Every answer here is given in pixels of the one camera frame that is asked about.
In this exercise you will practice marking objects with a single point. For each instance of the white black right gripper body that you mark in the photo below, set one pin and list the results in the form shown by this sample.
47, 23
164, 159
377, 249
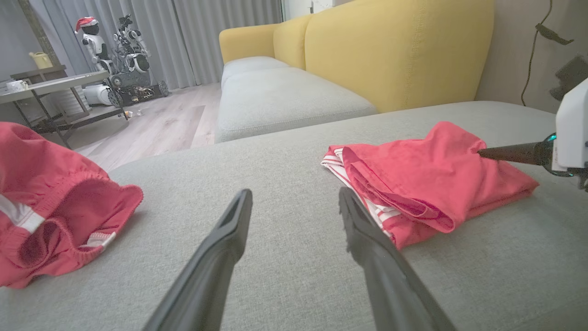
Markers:
574, 133

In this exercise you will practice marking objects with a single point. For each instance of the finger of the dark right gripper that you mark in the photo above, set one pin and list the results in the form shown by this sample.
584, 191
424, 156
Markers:
519, 154

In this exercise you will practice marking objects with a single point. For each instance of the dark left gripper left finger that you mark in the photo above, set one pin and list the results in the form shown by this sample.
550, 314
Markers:
206, 266

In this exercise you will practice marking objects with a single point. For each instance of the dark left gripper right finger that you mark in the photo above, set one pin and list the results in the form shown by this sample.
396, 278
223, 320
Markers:
386, 276

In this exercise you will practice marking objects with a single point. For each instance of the red and white jersey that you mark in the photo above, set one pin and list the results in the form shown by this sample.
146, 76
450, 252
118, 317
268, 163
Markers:
436, 174

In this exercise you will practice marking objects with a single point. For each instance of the red shorts with white stripe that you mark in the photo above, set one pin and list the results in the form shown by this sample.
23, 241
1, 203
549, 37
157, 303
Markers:
46, 184

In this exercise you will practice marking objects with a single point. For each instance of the grey and yellow sofa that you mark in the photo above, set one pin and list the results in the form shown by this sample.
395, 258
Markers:
275, 161

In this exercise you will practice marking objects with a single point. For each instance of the yellow sofa back cushion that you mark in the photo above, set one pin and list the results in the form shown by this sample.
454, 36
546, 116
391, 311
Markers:
399, 50
291, 41

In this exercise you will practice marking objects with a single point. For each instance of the small clear bottle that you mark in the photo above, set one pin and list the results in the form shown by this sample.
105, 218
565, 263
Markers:
128, 113

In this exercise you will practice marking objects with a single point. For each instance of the grey sofa seat cushion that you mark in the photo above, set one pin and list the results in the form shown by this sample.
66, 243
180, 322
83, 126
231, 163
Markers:
285, 101
248, 66

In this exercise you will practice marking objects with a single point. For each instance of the white round appliance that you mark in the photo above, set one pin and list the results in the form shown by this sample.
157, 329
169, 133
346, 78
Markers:
96, 94

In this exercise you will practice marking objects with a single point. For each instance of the white ribbed heater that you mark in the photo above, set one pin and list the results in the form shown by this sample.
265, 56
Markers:
73, 101

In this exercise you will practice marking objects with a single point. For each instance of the black wheeled robot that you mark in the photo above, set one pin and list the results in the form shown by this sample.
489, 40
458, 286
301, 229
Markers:
133, 62

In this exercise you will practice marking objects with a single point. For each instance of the grey curtains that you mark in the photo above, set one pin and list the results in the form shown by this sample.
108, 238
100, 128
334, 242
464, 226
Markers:
183, 41

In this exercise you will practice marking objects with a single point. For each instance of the yellow sofa armrest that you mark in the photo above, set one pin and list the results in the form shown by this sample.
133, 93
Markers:
243, 41

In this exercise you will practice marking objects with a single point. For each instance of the grey table with black legs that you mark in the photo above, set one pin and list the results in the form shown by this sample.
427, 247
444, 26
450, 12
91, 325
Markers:
55, 82

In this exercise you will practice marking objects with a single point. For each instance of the white robot with santa hat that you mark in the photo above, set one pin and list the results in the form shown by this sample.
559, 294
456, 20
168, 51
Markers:
96, 46

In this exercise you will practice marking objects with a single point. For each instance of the yellow watering can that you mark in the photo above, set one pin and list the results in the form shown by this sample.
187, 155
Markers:
42, 60

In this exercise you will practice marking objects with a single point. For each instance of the dark hanging wall vine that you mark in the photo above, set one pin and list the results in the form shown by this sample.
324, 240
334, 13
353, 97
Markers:
553, 34

